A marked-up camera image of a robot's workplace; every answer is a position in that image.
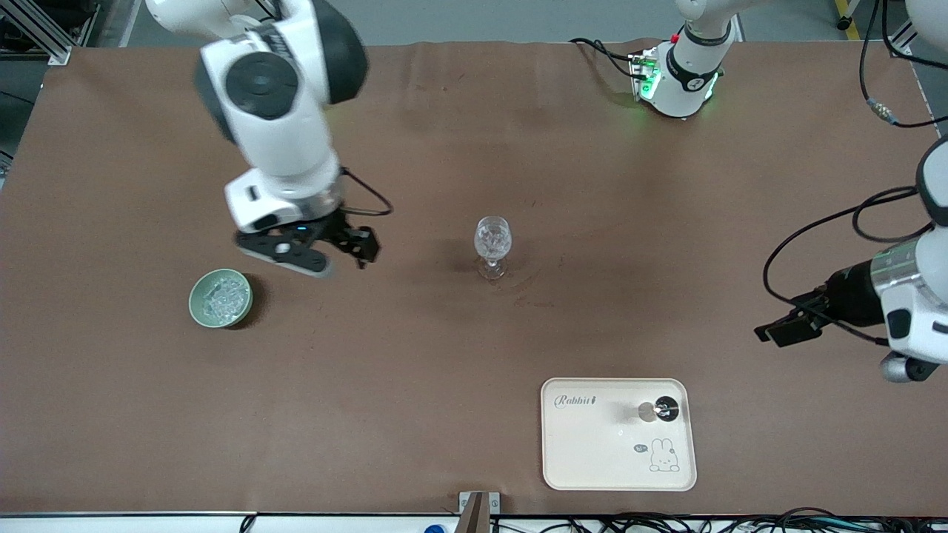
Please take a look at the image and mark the clear ice cube pile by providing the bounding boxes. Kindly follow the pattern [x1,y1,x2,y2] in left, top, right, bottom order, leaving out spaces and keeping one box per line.
[201,274,250,322]

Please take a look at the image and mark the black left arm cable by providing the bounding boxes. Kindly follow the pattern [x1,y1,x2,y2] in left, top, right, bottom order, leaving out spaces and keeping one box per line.
[763,0,948,349]

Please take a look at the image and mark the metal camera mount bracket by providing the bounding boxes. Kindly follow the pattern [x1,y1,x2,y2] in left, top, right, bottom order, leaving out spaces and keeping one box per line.
[458,491,501,533]

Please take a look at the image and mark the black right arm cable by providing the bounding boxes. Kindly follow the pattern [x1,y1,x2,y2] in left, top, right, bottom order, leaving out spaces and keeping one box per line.
[339,167,394,218]

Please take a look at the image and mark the brown table cover sheet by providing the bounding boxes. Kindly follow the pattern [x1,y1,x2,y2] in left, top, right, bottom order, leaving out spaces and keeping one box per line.
[0,38,948,517]

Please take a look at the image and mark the black cable bundle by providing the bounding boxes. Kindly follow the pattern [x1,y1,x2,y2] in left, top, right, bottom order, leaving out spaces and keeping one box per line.
[489,507,948,533]

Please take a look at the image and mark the clear stemmed wine glass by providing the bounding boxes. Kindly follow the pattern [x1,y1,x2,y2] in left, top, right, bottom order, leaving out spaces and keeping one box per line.
[474,215,513,281]

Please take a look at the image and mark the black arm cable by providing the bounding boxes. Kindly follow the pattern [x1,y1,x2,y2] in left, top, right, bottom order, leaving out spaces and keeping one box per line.
[763,0,948,349]
[339,167,394,218]

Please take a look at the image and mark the aluminium profile frame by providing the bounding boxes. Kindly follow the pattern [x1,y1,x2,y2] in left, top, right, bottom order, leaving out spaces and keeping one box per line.
[0,0,101,66]
[887,15,923,58]

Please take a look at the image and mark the cream rabbit print tray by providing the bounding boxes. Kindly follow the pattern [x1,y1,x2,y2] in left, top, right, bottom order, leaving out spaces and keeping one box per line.
[540,378,698,492]

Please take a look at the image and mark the small black round object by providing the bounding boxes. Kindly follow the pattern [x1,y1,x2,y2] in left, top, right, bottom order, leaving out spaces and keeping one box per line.
[637,396,681,424]

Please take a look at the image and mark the green ceramic bowl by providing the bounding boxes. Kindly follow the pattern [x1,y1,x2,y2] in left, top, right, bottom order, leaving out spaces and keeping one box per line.
[188,268,254,329]

